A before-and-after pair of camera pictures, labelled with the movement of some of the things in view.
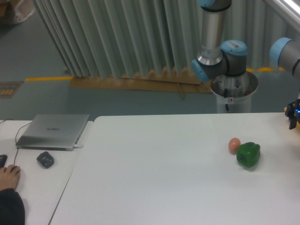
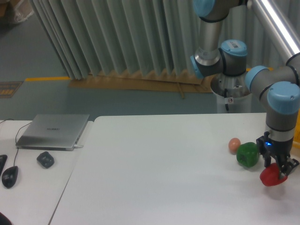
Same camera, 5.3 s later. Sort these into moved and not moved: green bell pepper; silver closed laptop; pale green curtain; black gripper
Moved: black gripper
Not moved: silver closed laptop; pale green curtain; green bell pepper
